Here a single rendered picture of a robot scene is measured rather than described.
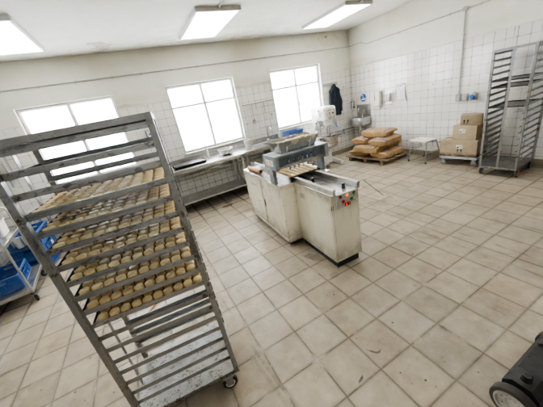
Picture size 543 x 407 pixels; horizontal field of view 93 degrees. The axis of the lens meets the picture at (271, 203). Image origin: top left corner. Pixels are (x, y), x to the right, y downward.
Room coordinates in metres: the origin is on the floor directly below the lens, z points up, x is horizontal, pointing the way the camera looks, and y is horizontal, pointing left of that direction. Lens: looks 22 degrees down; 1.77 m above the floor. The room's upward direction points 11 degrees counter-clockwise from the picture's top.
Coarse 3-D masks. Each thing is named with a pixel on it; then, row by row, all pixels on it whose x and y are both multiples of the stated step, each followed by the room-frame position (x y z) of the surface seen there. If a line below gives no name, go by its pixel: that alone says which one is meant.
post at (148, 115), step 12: (156, 132) 1.22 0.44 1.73; (156, 144) 1.22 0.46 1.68; (168, 168) 1.22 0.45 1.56; (168, 180) 1.22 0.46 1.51; (180, 204) 1.22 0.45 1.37; (180, 216) 1.21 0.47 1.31; (192, 240) 1.22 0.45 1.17; (192, 252) 1.22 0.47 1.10; (204, 276) 1.22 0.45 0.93; (216, 312) 1.22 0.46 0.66; (228, 348) 1.22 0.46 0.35
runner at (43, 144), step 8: (104, 128) 1.19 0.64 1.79; (112, 128) 1.20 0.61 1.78; (120, 128) 1.21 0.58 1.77; (128, 128) 1.22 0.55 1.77; (136, 128) 1.23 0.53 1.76; (64, 136) 1.14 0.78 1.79; (72, 136) 1.15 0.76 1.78; (80, 136) 1.16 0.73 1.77; (88, 136) 1.17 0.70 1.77; (96, 136) 1.18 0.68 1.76; (32, 144) 1.11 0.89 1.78; (40, 144) 1.11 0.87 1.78; (48, 144) 1.12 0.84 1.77; (56, 144) 1.13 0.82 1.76; (64, 144) 1.14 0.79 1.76; (0, 152) 1.07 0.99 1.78; (8, 152) 1.08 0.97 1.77; (16, 152) 1.09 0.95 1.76; (24, 152) 1.10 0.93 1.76
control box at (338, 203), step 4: (352, 188) 2.29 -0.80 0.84; (344, 192) 2.23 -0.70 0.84; (348, 192) 2.24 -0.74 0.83; (356, 192) 2.28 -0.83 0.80; (336, 196) 2.19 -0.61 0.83; (344, 196) 2.22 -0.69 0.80; (348, 196) 2.24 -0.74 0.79; (352, 196) 2.26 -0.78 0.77; (356, 196) 2.28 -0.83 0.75; (336, 200) 2.20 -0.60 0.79; (340, 200) 2.21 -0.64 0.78; (348, 200) 2.24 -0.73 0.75; (352, 200) 2.26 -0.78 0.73; (356, 200) 2.27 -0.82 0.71; (336, 204) 2.20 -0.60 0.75; (340, 204) 2.20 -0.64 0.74; (344, 204) 2.22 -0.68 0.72; (348, 204) 2.23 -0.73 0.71; (336, 208) 2.21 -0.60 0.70
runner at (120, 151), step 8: (144, 144) 1.23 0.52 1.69; (152, 144) 1.24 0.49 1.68; (104, 152) 1.18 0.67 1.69; (112, 152) 1.19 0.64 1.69; (120, 152) 1.20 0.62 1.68; (128, 152) 1.21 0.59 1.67; (64, 160) 1.13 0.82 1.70; (72, 160) 1.14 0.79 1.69; (80, 160) 1.15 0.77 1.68; (88, 160) 1.16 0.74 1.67; (96, 160) 1.17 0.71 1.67; (32, 168) 1.09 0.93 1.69; (40, 168) 1.10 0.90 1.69; (48, 168) 1.11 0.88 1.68; (56, 168) 1.12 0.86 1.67; (8, 176) 1.07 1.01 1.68; (16, 176) 1.07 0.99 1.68; (24, 176) 1.08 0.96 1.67
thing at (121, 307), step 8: (184, 280) 1.31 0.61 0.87; (192, 280) 1.30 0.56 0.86; (200, 280) 1.27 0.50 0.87; (160, 288) 1.26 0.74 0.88; (168, 288) 1.24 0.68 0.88; (176, 288) 1.23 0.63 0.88; (136, 296) 1.22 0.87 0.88; (144, 296) 1.24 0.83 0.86; (152, 296) 1.22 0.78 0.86; (160, 296) 1.20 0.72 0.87; (120, 304) 1.20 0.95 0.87; (128, 304) 1.17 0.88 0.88; (136, 304) 1.16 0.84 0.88; (104, 312) 1.14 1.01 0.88; (112, 312) 1.13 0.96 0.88; (120, 312) 1.14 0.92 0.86
